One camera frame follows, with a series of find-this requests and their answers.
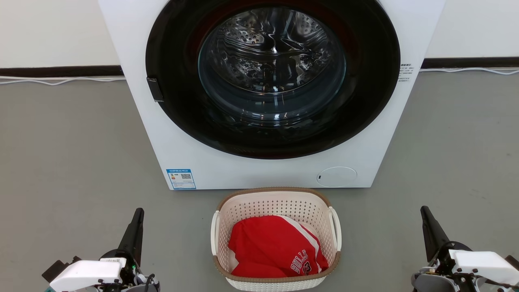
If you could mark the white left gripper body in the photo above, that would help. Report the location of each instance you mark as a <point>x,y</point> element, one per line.
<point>85,273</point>

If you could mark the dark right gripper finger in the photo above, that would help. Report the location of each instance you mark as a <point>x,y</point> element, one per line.
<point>433,239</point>

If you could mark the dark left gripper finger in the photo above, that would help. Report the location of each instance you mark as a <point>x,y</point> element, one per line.
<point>134,243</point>

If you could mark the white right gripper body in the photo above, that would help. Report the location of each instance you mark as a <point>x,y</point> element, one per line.
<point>482,263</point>

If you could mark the white perforated laundry basket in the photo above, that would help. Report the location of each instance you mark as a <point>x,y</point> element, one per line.
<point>275,202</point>

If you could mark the blue energy label sticker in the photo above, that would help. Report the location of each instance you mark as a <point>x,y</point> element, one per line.
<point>181,179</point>

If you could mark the round white filter cover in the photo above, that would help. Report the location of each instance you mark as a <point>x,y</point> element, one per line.
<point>336,177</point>

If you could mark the white front-load washing machine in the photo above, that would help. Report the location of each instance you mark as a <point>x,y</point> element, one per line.
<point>243,170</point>

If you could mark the red basketball jersey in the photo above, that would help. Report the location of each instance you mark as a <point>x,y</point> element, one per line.
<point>267,247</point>

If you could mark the round black glass washer door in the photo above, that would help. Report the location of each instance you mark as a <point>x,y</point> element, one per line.
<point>174,101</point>

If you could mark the small printed text sticker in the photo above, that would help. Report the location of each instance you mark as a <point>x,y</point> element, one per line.
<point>406,73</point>

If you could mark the stainless steel washer drum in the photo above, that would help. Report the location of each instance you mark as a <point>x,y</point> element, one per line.
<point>267,52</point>

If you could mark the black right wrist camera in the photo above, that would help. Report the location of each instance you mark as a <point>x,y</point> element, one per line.
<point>513,263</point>

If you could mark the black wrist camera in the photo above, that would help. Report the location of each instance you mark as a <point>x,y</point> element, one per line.
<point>513,263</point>
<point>54,269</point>

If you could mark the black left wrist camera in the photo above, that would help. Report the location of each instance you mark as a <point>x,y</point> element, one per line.
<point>54,269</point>

